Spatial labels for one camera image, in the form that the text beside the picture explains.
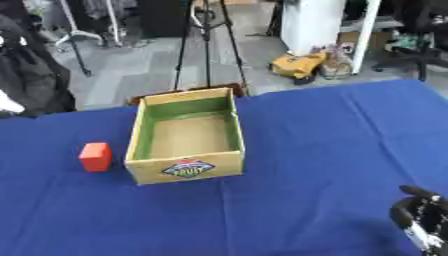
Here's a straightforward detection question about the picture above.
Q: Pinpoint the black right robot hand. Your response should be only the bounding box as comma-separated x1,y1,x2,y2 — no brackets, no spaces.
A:
388,184,448,255

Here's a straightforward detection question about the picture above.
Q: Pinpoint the tan cardboard box green inside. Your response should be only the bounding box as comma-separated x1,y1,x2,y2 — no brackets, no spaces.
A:
122,87,247,186

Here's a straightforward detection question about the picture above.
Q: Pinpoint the clear plastic bag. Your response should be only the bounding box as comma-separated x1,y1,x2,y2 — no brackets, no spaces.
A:
318,44,356,81

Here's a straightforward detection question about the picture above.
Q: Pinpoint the black office chair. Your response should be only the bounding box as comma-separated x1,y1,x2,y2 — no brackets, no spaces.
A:
371,0,448,82

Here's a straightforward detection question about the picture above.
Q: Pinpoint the white cabinet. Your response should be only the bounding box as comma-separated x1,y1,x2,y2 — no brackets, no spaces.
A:
278,0,347,57

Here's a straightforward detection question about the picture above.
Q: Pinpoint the red rectangular block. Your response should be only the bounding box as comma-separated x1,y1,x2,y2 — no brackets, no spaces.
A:
77,142,114,173

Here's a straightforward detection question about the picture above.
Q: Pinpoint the white stand with wheels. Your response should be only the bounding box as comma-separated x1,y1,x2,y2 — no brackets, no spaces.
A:
54,0,125,48

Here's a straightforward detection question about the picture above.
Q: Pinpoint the person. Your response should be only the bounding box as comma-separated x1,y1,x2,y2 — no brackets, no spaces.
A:
0,0,79,118

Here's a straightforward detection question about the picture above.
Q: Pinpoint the black camera tripod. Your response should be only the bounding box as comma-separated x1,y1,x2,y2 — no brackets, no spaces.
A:
171,0,252,98

